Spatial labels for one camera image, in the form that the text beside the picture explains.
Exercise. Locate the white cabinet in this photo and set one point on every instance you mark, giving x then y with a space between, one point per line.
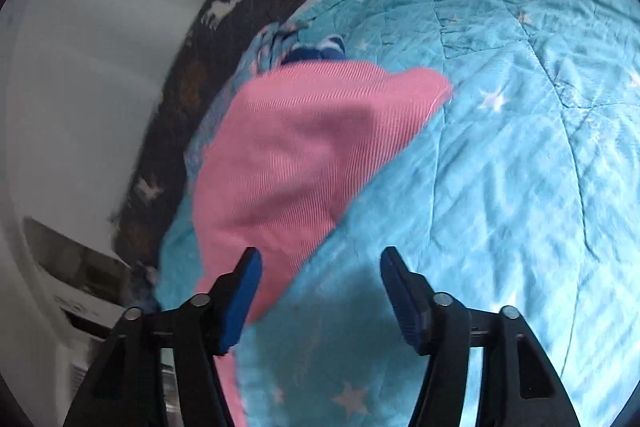
75 267

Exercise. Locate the teal floral garment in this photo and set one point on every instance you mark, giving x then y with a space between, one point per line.
262 52

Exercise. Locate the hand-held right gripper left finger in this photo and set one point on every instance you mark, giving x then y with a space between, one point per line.
244 302

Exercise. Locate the navy garment with white spots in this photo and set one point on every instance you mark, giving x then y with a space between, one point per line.
320 52

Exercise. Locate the pink knit garment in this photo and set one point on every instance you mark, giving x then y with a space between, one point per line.
300 147

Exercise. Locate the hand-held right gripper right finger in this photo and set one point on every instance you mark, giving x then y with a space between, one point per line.
400 302

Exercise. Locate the dark clothes pile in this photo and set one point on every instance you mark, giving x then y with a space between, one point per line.
144 282

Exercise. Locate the blue star-print quilted blanket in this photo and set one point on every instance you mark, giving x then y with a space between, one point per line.
500 182

